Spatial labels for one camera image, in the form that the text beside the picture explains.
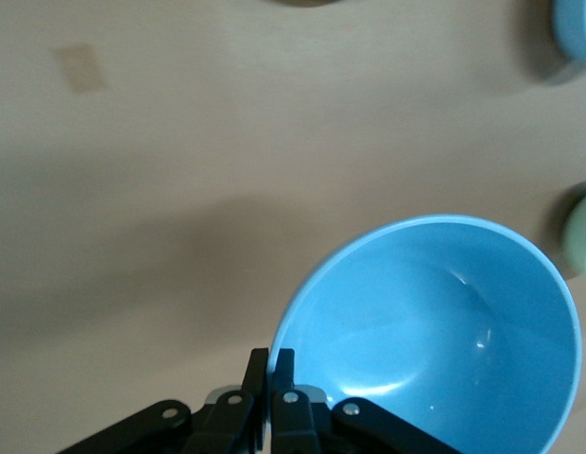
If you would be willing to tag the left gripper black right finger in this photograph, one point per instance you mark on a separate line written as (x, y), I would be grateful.
(293, 425)

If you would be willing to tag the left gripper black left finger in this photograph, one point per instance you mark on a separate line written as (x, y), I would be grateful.
(236, 425)

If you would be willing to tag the blue bowl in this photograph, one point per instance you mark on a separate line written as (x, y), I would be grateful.
(439, 307)
(576, 28)

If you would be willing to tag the green bowl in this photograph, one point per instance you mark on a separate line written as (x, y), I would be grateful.
(583, 236)

